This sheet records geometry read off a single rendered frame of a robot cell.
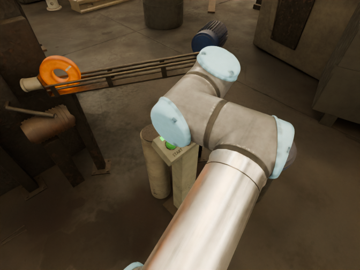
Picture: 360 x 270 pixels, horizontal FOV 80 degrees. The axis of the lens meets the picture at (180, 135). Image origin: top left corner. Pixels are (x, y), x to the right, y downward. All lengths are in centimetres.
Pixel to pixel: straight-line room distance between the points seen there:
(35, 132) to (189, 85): 91
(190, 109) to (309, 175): 138
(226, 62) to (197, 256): 34
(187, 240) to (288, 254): 112
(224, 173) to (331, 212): 132
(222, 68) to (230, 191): 24
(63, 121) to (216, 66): 90
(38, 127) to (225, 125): 97
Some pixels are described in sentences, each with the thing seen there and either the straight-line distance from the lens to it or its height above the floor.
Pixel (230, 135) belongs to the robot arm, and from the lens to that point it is 32.
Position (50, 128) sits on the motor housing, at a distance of 118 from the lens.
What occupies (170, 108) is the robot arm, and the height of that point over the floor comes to 98.
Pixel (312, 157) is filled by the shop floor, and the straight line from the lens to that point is 178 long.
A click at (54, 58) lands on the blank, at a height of 78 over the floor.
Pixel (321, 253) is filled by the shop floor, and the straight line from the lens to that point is 144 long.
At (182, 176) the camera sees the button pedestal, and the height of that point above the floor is 39.
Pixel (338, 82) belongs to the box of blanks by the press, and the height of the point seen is 38.
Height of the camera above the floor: 120
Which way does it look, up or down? 47 degrees down
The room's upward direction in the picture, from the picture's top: straight up
